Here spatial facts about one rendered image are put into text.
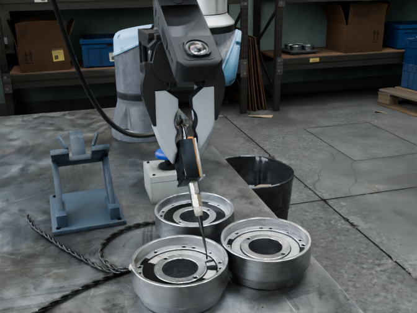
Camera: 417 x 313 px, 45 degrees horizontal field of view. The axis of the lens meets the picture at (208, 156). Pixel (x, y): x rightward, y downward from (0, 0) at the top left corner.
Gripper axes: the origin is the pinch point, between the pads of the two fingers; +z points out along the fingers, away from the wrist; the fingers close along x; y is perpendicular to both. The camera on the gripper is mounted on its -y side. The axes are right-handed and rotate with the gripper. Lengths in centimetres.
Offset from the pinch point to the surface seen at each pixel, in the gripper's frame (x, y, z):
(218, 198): -6.2, 6.4, 9.6
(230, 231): -4.7, -2.5, 10.0
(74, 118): 9, 71, 13
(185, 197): -2.1, 8.8, 9.9
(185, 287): 3.9, -12.7, 9.3
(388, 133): -222, 242, 93
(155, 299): 6.8, -11.3, 11.0
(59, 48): 1, 347, 31
